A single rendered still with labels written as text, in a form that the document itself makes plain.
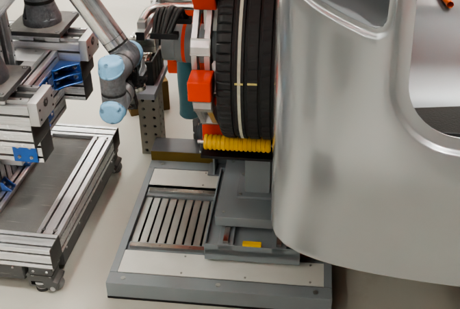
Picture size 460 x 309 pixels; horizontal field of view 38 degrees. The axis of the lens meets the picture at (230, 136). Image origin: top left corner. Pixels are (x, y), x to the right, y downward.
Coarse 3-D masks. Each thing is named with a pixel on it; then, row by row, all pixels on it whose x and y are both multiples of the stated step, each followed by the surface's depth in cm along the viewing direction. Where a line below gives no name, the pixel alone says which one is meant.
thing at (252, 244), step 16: (208, 224) 262; (208, 240) 257; (224, 240) 252; (240, 240) 257; (256, 240) 257; (272, 240) 253; (208, 256) 256; (224, 256) 255; (240, 256) 254; (256, 256) 253; (272, 256) 252; (288, 256) 251
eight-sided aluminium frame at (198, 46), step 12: (192, 24) 213; (192, 36) 212; (192, 48) 212; (204, 48) 211; (192, 60) 214; (204, 60) 214; (204, 108) 223; (216, 108) 247; (204, 120) 239; (216, 120) 239
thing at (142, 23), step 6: (150, 6) 227; (156, 6) 228; (180, 6) 229; (186, 6) 229; (192, 6) 229; (144, 12) 223; (150, 12) 225; (138, 18) 220; (144, 18) 219; (138, 24) 219; (144, 24) 218
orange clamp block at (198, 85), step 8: (192, 72) 214; (200, 72) 214; (208, 72) 214; (192, 80) 209; (200, 80) 209; (208, 80) 209; (192, 88) 209; (200, 88) 209; (208, 88) 209; (192, 96) 211; (200, 96) 210; (208, 96) 210
